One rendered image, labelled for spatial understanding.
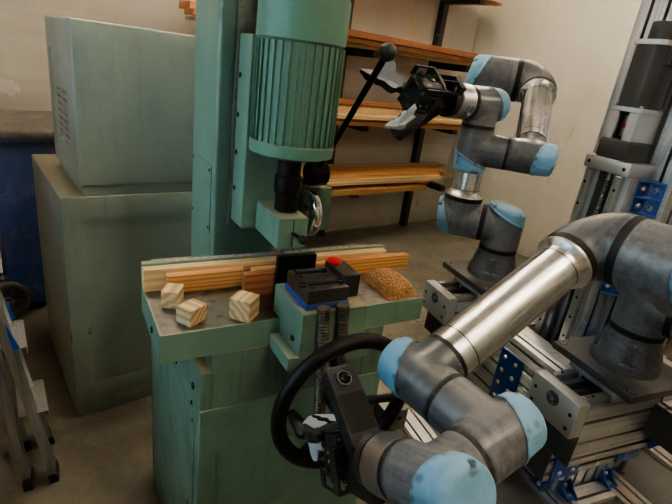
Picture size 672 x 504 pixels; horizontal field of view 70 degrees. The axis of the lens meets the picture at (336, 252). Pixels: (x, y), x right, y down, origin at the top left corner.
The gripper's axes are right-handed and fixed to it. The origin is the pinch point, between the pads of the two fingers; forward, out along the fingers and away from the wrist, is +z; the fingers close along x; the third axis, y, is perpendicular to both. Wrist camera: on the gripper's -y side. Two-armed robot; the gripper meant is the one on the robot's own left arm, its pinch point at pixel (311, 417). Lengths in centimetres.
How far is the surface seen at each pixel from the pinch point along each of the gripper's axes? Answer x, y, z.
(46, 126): -36, -110, 172
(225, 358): -6.9, -9.4, 21.8
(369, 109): 161, -144, 199
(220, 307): -6.0, -19.3, 24.6
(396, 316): 33.5, -12.1, 20.3
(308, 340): 5.7, -11.2, 9.8
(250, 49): 3, -71, 16
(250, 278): 1.0, -24.5, 24.9
